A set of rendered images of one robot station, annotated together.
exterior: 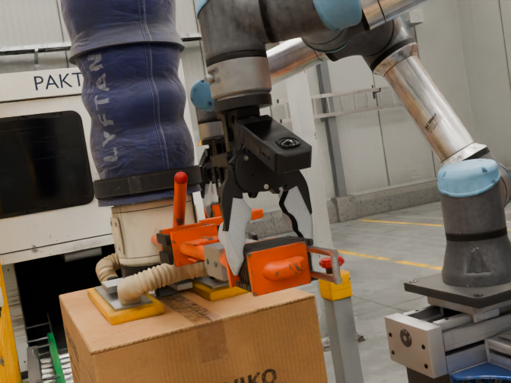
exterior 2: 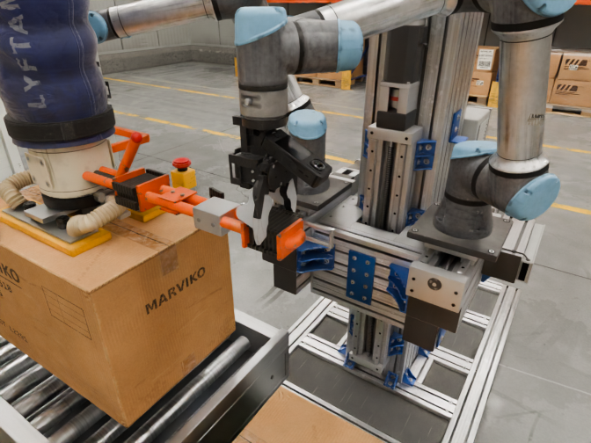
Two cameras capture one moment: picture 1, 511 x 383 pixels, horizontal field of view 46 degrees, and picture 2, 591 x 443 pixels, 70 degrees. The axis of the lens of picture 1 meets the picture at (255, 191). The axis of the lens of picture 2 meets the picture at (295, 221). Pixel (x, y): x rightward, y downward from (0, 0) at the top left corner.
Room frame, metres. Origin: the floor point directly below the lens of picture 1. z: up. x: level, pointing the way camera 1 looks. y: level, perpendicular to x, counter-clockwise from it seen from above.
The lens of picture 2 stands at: (0.16, 0.34, 1.58)
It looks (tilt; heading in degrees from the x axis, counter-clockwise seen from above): 28 degrees down; 325
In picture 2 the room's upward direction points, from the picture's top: straight up
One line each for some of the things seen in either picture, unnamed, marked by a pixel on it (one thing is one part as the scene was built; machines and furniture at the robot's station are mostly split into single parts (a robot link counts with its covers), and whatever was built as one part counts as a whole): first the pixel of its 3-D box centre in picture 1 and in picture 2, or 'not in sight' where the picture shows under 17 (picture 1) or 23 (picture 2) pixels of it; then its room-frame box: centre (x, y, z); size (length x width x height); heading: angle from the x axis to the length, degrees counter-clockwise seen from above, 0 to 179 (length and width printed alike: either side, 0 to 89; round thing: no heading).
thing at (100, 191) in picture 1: (149, 182); (63, 119); (1.28, 0.22, 1.33); 0.23 x 0.23 x 0.04
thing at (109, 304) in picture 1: (120, 292); (47, 219); (1.24, 0.31, 1.11); 0.34 x 0.10 x 0.05; 22
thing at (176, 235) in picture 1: (189, 243); (142, 188); (1.05, 0.13, 1.21); 0.10 x 0.08 x 0.06; 112
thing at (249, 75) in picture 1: (237, 82); (262, 103); (0.74, 0.00, 1.44); 0.08 x 0.08 x 0.05
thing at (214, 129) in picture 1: (214, 131); not in sight; (1.63, 0.09, 1.44); 0.08 x 0.08 x 0.05
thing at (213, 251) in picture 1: (233, 257); (217, 215); (0.85, 0.05, 1.21); 0.07 x 0.07 x 0.04; 22
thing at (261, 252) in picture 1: (266, 264); (272, 233); (0.72, 0.00, 1.21); 0.08 x 0.07 x 0.05; 22
